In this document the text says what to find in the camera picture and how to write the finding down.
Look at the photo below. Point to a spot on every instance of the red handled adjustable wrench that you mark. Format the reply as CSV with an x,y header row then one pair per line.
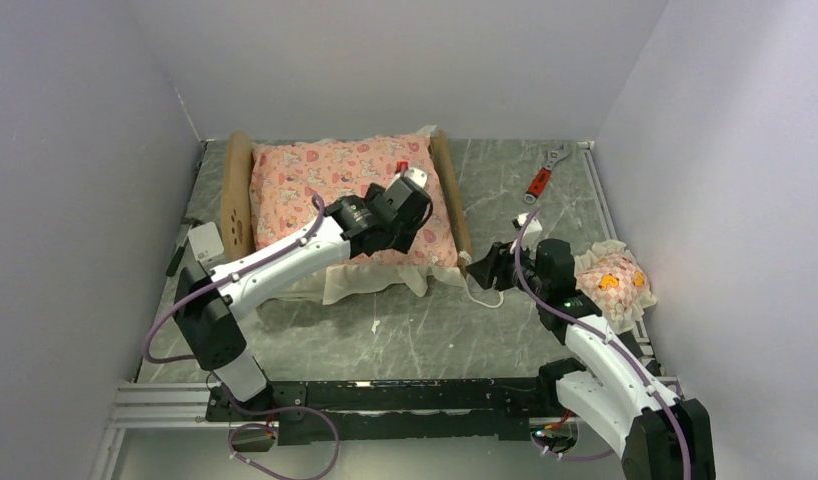
x,y
550,159

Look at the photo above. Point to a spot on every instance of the pink checkered duck pillow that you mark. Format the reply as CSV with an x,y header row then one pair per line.
x,y
610,276

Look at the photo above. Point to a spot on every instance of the aluminium rail at table edge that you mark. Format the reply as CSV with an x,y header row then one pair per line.
x,y
586,155

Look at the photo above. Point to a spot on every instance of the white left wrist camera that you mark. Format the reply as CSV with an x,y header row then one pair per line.
x,y
417,176

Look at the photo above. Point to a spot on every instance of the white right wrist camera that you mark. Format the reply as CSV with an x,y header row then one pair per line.
x,y
529,230

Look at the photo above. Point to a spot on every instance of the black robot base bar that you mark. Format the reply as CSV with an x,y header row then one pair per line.
x,y
303,412

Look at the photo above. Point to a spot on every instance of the wooden pet bed frame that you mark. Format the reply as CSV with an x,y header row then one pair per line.
x,y
237,192

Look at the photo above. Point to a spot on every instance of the pink unicorn print mattress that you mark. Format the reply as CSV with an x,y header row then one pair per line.
x,y
372,274

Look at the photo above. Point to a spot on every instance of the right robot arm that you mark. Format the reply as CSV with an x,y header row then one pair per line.
x,y
655,433

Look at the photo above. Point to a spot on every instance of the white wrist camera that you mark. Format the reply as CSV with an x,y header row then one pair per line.
x,y
417,176
529,230

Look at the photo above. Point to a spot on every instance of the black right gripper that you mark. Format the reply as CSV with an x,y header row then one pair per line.
x,y
495,264

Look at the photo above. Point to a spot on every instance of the black marker pen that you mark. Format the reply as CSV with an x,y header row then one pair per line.
x,y
186,224

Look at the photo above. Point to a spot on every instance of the white small box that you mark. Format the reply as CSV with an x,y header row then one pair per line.
x,y
206,244

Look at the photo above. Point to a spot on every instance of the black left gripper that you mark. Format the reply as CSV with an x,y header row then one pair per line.
x,y
406,234

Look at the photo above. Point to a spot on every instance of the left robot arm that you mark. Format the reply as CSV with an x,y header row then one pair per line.
x,y
212,303

